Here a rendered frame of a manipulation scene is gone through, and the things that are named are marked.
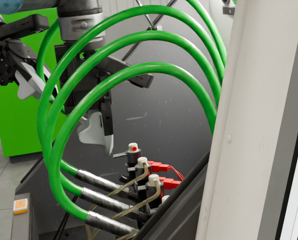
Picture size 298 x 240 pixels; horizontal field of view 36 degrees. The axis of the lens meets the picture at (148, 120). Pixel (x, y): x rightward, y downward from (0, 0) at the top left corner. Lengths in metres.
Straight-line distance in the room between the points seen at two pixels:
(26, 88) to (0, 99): 3.18
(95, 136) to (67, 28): 0.19
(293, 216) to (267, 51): 0.14
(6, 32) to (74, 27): 0.25
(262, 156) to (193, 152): 0.85
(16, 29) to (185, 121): 0.49
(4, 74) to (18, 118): 3.19
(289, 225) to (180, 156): 0.90
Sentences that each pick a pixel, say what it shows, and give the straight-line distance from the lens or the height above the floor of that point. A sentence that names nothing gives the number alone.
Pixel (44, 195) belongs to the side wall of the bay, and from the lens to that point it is 1.21.
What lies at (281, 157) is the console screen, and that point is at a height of 1.28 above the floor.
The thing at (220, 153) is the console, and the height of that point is 1.24.
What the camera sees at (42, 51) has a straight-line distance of 0.94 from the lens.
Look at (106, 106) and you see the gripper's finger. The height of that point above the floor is 1.23.
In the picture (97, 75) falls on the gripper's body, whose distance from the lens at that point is 0.80.
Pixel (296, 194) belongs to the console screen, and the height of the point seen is 1.27.
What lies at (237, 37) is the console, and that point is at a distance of 0.47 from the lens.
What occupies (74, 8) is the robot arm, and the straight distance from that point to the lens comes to 0.77.
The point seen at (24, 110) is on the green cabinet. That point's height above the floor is 0.47.
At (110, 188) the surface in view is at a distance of 0.78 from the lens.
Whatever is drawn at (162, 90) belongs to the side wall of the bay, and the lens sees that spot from 1.17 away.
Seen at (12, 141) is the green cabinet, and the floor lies 0.22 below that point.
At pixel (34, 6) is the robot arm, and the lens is 0.74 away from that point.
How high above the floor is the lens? 1.42
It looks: 16 degrees down
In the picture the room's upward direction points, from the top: 6 degrees counter-clockwise
